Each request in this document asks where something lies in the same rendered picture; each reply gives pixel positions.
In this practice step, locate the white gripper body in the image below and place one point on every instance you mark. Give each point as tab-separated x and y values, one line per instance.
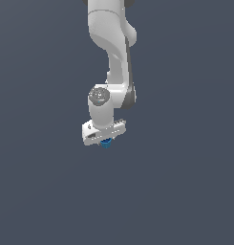
104	131

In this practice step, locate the small blue object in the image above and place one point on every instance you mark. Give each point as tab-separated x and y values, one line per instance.
105	144

